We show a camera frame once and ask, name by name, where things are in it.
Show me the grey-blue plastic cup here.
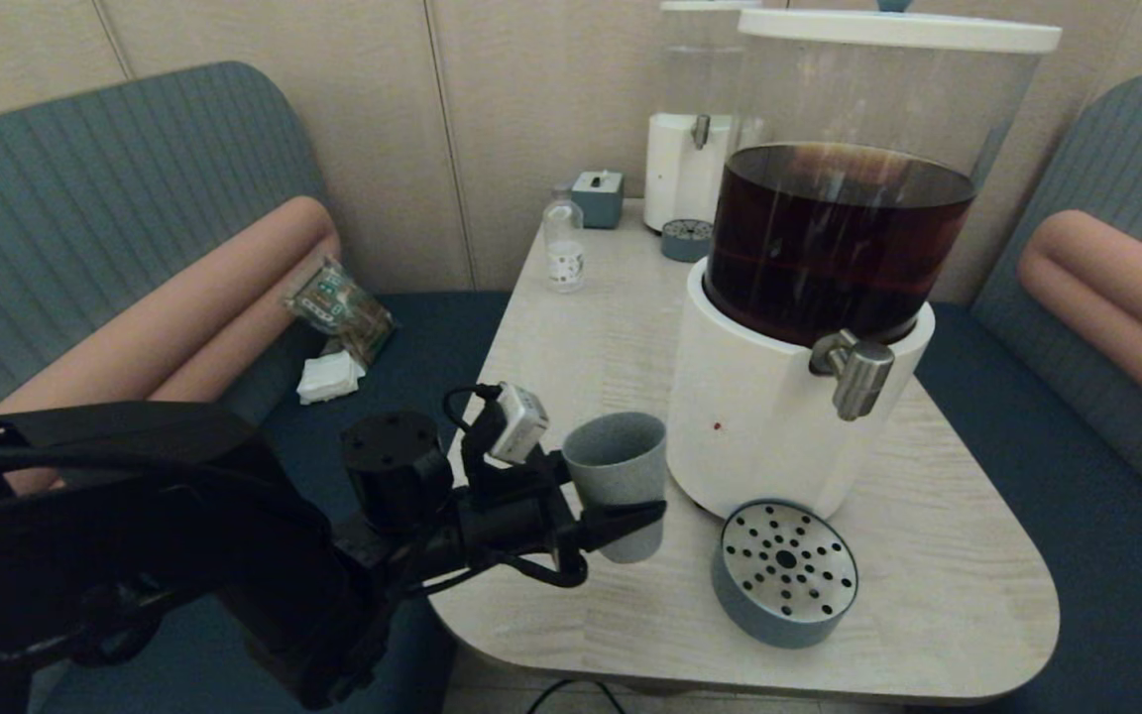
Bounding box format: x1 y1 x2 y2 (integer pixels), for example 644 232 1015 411
562 412 668 564

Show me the large blue drip tray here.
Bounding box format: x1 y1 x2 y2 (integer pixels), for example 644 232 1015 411
711 499 859 650

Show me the large tea drink dispenser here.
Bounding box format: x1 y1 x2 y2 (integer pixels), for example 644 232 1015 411
665 10 1063 522

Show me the white folded napkin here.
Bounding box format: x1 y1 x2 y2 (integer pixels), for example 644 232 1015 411
297 349 368 405

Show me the clear plastic bottle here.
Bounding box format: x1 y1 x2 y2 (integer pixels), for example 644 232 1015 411
543 186 586 293

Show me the green snack packet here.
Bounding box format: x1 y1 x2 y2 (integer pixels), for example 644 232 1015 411
284 256 398 370

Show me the small blue drip tray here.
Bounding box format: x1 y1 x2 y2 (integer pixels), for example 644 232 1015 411
661 218 715 263

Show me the small blue tissue box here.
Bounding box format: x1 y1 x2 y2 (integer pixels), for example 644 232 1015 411
571 170 625 229

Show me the small water drink dispenser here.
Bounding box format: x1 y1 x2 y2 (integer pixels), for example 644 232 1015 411
644 2 762 234

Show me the large white dispenser lid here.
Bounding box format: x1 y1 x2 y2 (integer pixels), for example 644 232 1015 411
738 0 1063 55

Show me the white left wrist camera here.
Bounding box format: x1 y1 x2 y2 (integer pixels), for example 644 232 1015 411
487 382 550 465

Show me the black floor cable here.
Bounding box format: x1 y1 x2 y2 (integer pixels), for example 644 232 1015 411
528 678 625 714

